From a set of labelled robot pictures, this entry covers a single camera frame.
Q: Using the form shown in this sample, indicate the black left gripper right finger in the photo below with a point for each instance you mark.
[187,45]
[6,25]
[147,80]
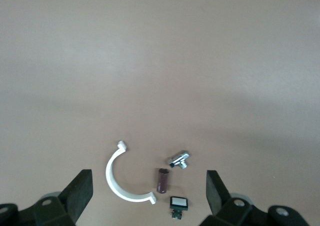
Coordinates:
[220,201]

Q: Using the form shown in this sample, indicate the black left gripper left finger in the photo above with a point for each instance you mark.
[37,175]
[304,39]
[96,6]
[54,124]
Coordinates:
[75,198]

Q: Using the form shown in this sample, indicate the white square push button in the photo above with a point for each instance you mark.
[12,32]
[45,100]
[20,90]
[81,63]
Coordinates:
[178,202]

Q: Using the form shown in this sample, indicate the chrome T-shaped fitting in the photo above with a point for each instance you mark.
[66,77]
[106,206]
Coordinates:
[180,159]

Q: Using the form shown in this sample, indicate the brown terminal block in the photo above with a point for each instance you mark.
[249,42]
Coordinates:
[163,181]

